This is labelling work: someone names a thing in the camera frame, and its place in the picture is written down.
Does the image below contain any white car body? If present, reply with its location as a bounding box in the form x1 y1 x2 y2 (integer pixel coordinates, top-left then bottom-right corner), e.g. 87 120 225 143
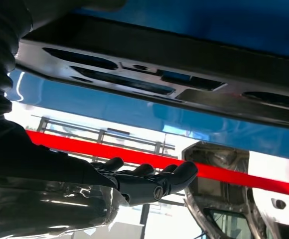
181 141 289 239

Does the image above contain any red barrier belt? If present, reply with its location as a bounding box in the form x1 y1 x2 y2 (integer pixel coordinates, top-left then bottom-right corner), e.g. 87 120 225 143
25 129 289 199

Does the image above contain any blue metal shelf rack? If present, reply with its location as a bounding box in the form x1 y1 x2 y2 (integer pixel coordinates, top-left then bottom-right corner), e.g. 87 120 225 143
4 0 289 163

